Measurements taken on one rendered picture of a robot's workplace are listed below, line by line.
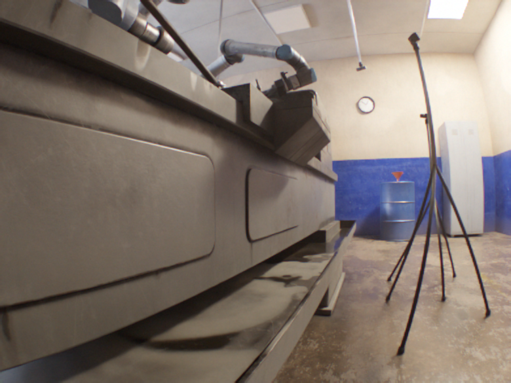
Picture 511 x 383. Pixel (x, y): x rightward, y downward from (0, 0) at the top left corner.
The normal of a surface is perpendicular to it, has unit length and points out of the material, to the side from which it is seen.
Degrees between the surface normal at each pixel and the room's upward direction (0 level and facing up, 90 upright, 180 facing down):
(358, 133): 90
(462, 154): 90
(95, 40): 90
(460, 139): 90
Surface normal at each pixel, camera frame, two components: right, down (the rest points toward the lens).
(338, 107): -0.40, -0.03
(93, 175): 0.91, -0.02
